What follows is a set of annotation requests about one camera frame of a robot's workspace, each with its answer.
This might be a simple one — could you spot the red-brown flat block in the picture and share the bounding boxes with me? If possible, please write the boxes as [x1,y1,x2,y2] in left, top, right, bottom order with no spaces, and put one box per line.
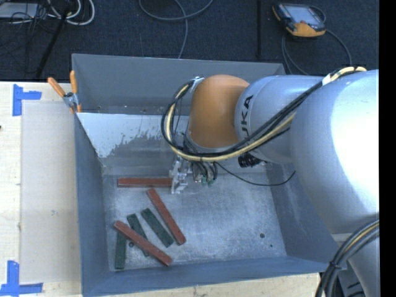
[113,220,173,267]
[145,187,187,246]
[117,177,173,188]

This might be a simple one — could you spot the grey metal bin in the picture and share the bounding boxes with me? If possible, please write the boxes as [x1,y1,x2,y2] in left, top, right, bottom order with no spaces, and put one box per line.
[71,53,341,297]

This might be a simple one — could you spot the dark green flat block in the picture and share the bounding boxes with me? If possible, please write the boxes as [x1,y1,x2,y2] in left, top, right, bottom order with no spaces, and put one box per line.
[140,207,175,249]
[114,231,128,271]
[126,213,150,257]

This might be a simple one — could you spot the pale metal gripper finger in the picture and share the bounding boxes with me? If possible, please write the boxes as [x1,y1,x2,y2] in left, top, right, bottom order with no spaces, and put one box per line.
[168,156,189,179]
[170,178,189,195]

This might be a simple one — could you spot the pale flat board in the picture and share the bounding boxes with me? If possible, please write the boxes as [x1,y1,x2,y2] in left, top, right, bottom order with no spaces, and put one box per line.
[19,100,82,286]

